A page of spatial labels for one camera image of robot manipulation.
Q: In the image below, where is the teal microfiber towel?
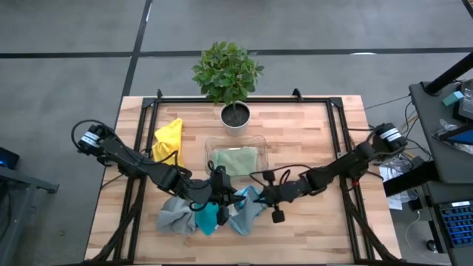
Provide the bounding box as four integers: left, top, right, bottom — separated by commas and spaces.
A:
194, 177, 223, 236

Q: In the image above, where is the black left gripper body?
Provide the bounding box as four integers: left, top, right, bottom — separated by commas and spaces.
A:
206, 177, 245, 208

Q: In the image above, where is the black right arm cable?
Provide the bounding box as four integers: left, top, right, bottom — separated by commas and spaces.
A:
249, 163, 312, 185

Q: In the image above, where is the light blue smooth towel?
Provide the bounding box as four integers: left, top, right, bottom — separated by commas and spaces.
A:
227, 184, 269, 236

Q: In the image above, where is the black device with blue light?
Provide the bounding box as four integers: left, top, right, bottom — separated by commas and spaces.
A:
0, 146, 21, 170

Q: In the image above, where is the green microfiber towel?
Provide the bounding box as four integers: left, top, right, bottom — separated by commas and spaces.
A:
212, 146, 259, 177

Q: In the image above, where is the clear plastic bin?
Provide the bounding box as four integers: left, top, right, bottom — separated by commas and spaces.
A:
204, 134, 270, 179

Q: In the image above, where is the yellow microfiber towel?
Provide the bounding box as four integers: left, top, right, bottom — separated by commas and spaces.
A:
152, 117, 186, 169

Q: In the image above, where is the computer monitor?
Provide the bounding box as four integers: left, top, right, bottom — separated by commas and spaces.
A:
457, 79, 473, 122

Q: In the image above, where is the clear plastic bag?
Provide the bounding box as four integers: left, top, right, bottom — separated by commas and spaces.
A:
432, 117, 473, 154

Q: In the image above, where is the gray metal stand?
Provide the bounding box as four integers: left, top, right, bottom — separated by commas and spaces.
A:
0, 166, 60, 266

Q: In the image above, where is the small teal box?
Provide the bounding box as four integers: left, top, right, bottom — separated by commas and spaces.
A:
442, 90, 465, 107

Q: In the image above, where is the computer keyboard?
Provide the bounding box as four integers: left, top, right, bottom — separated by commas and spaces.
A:
438, 200, 473, 248

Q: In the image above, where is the white floor cable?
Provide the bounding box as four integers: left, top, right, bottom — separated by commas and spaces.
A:
404, 210, 452, 265

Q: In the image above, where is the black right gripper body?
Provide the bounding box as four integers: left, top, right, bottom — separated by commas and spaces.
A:
254, 177, 315, 207

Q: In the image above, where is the white round plant pot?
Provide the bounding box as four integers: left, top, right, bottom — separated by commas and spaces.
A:
220, 101, 251, 137

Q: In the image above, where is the gray microfiber towel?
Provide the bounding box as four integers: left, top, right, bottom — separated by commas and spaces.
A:
154, 195, 199, 236

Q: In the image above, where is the blue screen tablet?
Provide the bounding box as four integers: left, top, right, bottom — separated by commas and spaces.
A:
438, 124, 473, 147

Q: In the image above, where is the green leafy small tree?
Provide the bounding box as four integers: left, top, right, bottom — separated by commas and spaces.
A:
191, 41, 265, 112

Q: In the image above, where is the black metal table frame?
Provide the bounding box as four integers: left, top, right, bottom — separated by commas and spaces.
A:
88, 88, 404, 265

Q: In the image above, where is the dark side desk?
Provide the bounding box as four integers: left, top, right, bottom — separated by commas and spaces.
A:
408, 79, 473, 185

